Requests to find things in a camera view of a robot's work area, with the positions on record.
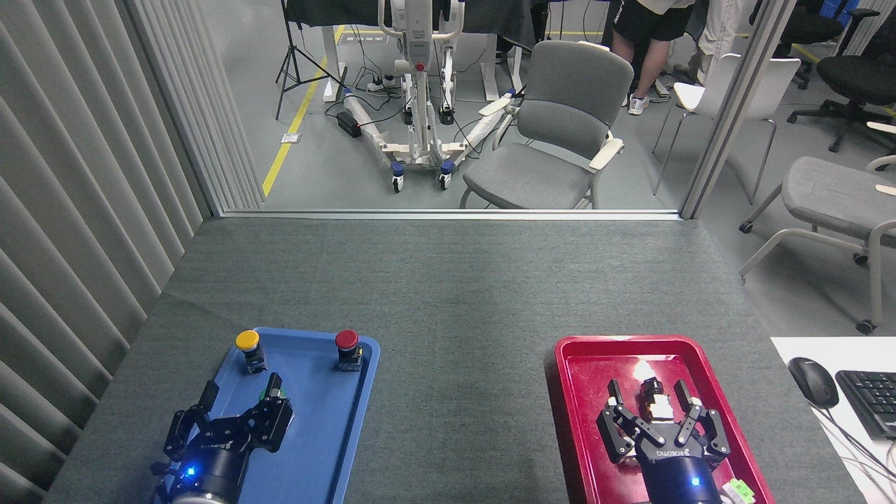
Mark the silver post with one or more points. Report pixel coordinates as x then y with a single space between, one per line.
731 105

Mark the black computer mouse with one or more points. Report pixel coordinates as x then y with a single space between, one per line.
813 381

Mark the green and white switch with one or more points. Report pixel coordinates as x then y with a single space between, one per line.
738 492

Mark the grey padded armchair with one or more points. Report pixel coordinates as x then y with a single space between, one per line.
560 133

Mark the red push button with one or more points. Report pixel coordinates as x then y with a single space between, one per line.
347 344

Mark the yellow push button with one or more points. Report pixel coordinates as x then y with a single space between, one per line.
248 344

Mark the white power strip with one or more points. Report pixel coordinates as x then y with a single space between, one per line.
378 86

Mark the white plastic chair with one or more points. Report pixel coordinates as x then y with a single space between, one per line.
766 87

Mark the white stand on wheels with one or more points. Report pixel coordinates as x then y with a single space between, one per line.
420 105

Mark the grey armchair with castors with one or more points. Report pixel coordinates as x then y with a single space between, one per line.
833 199

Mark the red plastic tray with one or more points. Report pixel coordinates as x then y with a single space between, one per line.
581 420

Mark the black office chair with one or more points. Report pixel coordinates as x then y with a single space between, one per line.
812 24
857 80

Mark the black power adapter box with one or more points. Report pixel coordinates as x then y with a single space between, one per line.
348 124

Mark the black keyboard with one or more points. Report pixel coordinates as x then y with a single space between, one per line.
871 399

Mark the blue plastic tray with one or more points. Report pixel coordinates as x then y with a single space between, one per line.
329 434

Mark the person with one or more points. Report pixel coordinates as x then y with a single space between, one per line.
721 28

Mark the green push button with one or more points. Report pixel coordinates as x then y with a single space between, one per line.
274 386

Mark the black tripod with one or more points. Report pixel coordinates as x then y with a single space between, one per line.
297 63

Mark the black and white switch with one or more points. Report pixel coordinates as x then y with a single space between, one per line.
656 402

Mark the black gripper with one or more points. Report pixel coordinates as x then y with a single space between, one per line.
213 462
679 476

